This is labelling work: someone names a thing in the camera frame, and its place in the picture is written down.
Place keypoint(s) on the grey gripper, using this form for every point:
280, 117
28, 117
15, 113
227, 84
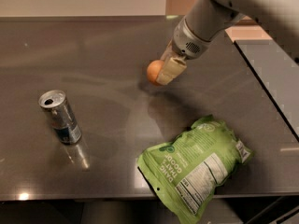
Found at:
186, 41

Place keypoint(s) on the orange fruit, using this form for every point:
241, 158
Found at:
153, 71

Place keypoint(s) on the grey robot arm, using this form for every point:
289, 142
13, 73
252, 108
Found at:
207, 18

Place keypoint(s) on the grey side table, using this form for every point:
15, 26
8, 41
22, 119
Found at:
278, 74

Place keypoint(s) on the green snack bag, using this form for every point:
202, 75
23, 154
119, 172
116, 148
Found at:
185, 172

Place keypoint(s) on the silver drink can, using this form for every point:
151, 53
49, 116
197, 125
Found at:
60, 115

